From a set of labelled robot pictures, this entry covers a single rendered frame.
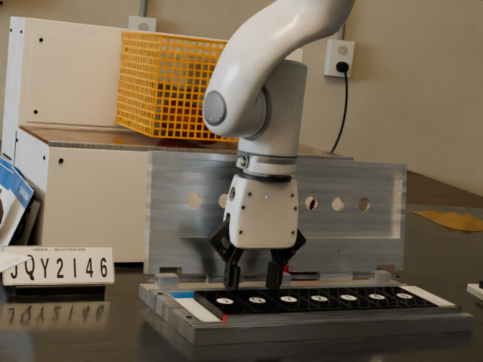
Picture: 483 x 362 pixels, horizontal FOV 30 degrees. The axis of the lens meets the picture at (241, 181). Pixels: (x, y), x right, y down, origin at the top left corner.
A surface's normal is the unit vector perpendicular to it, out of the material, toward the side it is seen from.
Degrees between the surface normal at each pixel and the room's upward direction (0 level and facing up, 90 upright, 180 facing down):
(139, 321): 0
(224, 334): 90
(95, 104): 90
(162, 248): 81
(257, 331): 90
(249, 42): 62
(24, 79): 90
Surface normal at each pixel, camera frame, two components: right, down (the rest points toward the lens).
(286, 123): 0.55, 0.18
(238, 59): -0.49, -0.14
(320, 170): 0.44, 0.02
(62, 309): 0.11, -0.98
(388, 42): 0.27, 0.17
